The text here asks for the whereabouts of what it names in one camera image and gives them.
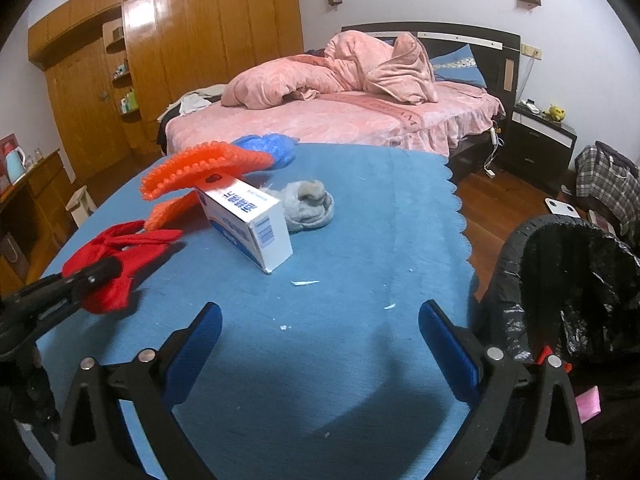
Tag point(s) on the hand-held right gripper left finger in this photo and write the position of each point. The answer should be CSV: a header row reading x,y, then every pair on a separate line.
x,y
200,345

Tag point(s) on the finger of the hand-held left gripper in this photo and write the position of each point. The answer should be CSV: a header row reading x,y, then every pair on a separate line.
x,y
95,272

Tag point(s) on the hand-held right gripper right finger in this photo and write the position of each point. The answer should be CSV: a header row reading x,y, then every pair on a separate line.
x,y
447,355

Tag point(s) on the red cloth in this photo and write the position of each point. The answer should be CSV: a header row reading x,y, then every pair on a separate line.
x,y
140,260

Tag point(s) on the orange foam net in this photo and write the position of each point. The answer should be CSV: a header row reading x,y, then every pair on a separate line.
x,y
170,212
185,165

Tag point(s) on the white and blue box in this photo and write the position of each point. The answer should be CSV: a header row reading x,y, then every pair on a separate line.
x,y
240,220

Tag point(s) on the black-lined trash bin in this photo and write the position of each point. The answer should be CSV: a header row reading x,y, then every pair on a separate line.
x,y
575,280

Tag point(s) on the grey sock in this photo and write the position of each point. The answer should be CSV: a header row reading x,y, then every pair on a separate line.
x,y
310,205

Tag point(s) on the blue plastic bag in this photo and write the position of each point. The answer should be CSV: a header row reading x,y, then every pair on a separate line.
x,y
270,147

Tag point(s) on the small wooden stool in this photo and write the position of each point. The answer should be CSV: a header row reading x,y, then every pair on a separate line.
x,y
80,205

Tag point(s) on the wooden side cabinet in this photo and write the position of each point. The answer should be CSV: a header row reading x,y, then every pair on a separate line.
x,y
35,210

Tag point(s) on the white paper scrap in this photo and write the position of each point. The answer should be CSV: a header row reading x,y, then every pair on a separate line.
x,y
305,283

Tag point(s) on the light blue kettle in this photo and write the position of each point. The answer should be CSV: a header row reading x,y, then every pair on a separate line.
x,y
16,165

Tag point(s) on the blue tablecloth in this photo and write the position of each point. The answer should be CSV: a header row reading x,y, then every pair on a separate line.
x,y
350,240

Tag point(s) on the dark clothes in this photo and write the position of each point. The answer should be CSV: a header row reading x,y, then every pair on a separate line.
x,y
162,135

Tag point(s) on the red gift box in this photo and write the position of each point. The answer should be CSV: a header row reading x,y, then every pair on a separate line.
x,y
5,145

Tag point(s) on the white bathroom scale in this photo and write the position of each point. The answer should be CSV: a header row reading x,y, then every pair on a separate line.
x,y
562,206

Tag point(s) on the white clothes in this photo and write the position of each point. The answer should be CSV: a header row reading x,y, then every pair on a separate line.
x,y
192,104

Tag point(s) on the white scale with red top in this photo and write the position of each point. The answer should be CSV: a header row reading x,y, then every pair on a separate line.
x,y
597,217

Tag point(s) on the dark nightstand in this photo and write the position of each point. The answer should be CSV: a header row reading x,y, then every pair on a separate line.
x,y
535,155

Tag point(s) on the white power strip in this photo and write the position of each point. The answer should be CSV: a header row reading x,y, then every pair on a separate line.
x,y
494,135

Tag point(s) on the plaid bag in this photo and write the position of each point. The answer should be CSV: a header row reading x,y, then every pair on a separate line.
x,y
610,180

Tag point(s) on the pink bed sheet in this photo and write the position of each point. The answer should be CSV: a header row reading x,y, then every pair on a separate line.
x,y
350,115

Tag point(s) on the wooden wardrobe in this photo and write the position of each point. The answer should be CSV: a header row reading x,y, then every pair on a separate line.
x,y
200,35

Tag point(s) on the white remote control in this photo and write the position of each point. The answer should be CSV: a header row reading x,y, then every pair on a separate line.
x,y
531,107

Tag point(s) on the yellow plush toy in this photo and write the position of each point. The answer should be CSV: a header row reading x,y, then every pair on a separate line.
x,y
555,112

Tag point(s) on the large blue pillow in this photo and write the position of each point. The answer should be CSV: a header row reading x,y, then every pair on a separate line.
x,y
460,65

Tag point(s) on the dark wooden bed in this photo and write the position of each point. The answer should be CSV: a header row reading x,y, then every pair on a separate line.
x,y
500,60

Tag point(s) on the pink quilt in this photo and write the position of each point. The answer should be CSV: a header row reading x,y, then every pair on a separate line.
x,y
350,65

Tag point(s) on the beige wall socket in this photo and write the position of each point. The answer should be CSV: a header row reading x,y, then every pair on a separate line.
x,y
531,51

